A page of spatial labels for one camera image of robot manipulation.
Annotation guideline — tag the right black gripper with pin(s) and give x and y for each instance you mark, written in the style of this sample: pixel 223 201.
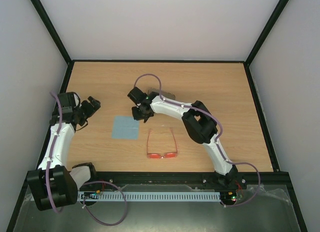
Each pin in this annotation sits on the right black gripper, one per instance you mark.
pixel 139 112

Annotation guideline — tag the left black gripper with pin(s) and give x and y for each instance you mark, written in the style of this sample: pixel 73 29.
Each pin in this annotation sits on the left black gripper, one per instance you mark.
pixel 90 108

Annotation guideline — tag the blue cleaning cloth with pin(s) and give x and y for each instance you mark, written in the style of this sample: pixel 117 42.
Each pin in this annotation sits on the blue cleaning cloth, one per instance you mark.
pixel 125 127

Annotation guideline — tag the american flag glasses case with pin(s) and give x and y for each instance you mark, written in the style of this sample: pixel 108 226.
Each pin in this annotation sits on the american flag glasses case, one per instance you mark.
pixel 163 93

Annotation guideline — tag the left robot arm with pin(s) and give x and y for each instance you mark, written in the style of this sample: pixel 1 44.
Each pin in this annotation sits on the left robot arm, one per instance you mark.
pixel 51 184

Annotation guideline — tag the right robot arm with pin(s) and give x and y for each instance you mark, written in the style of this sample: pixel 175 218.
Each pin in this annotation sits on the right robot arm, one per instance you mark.
pixel 198 122

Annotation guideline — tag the red sunglasses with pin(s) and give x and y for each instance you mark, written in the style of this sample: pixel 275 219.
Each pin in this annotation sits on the red sunglasses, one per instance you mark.
pixel 161 144

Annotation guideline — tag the left electronics board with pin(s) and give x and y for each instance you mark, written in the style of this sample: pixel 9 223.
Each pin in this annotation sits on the left electronics board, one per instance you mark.
pixel 94 195

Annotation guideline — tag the electronics board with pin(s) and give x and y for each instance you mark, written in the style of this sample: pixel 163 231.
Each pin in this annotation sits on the electronics board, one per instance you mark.
pixel 232 196
pixel 94 195

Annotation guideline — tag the right electronics board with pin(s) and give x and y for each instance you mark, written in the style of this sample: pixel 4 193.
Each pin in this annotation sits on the right electronics board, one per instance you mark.
pixel 232 196

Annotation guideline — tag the black front mounting rail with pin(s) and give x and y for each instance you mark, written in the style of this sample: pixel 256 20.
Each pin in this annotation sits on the black front mounting rail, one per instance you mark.
pixel 201 180

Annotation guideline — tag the light blue slotted cable duct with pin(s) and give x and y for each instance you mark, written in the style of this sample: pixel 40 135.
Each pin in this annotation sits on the light blue slotted cable duct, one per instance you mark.
pixel 158 197

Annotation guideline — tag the black aluminium frame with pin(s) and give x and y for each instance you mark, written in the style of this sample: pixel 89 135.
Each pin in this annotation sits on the black aluminium frame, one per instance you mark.
pixel 278 39

